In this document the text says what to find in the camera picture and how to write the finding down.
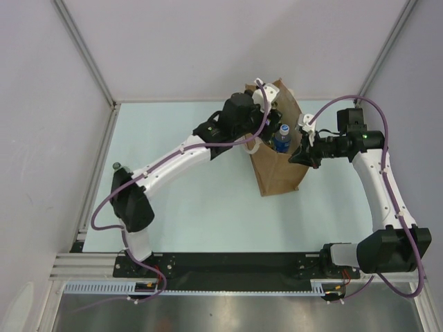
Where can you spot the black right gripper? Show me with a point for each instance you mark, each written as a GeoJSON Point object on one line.
{"type": "Point", "coordinates": [303, 155]}

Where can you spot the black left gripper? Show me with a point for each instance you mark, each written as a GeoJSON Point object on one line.
{"type": "Point", "coordinates": [266, 130]}

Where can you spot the blue label bottle front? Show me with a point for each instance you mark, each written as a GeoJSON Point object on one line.
{"type": "Point", "coordinates": [282, 139]}

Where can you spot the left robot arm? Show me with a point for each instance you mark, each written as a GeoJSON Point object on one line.
{"type": "Point", "coordinates": [244, 117]}

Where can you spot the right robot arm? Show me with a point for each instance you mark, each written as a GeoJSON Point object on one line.
{"type": "Point", "coordinates": [396, 242]}

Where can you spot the brown canvas tote bag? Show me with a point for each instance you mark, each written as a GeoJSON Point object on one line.
{"type": "Point", "coordinates": [274, 173]}

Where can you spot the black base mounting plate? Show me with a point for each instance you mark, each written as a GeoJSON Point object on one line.
{"type": "Point", "coordinates": [246, 269]}

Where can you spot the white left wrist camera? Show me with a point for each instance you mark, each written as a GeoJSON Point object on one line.
{"type": "Point", "coordinates": [265, 95]}

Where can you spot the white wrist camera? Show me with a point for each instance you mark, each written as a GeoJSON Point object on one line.
{"type": "Point", "coordinates": [306, 125]}
{"type": "Point", "coordinates": [265, 95]}

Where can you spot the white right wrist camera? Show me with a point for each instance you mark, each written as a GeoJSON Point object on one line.
{"type": "Point", "coordinates": [306, 125]}

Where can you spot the white slotted cable duct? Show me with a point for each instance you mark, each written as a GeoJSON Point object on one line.
{"type": "Point", "coordinates": [146, 288]}

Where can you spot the aluminium frame rail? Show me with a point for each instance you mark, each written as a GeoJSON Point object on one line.
{"type": "Point", "coordinates": [96, 267]}

